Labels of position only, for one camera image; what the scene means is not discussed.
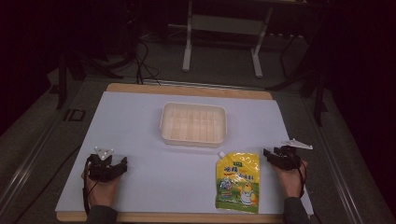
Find white metal stand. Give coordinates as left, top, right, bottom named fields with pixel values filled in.
left=181, top=0, right=275, bottom=79

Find black metal stand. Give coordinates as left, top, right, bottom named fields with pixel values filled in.
left=55, top=50, right=124, bottom=110
left=265, top=18, right=330, bottom=128

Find person's left hand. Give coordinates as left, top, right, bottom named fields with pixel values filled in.
left=81, top=170, right=123, bottom=208

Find white table mat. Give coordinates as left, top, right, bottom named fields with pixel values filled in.
left=54, top=91, right=315, bottom=217

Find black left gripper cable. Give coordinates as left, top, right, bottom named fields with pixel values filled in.
left=81, top=154, right=94, bottom=217

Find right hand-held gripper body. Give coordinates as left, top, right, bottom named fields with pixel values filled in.
left=273, top=138, right=314, bottom=172

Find yellow spout pouch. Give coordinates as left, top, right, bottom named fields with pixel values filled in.
left=215, top=150, right=262, bottom=215

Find black floor bracket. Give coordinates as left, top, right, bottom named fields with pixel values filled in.
left=63, top=108, right=87, bottom=122

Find person's right hand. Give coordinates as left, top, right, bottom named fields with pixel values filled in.
left=270, top=159, right=309, bottom=199

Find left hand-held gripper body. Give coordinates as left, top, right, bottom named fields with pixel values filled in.
left=89, top=147, right=123, bottom=184

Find black floor cables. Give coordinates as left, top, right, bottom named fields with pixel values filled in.
left=124, top=18, right=176, bottom=87

